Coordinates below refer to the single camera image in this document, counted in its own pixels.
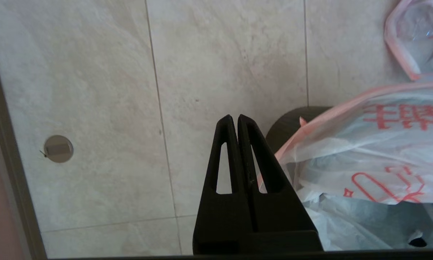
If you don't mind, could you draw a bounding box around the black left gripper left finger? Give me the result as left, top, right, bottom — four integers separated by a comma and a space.
193, 115, 254, 255

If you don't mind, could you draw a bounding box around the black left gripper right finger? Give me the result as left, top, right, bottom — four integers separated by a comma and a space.
237, 114, 323, 253

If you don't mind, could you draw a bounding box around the white bag with red print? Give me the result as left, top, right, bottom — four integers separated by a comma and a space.
258, 81, 433, 251

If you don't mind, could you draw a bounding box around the black round trash bin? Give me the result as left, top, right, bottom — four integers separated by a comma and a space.
266, 106, 333, 154

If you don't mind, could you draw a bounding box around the round metal floor drain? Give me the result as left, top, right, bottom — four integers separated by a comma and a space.
43, 135, 74, 163

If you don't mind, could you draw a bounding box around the clear plastic bottle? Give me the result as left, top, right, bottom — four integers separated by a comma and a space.
395, 2, 433, 40

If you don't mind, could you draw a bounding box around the white red bag with rubbish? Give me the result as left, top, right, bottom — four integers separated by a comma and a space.
384, 0, 433, 83

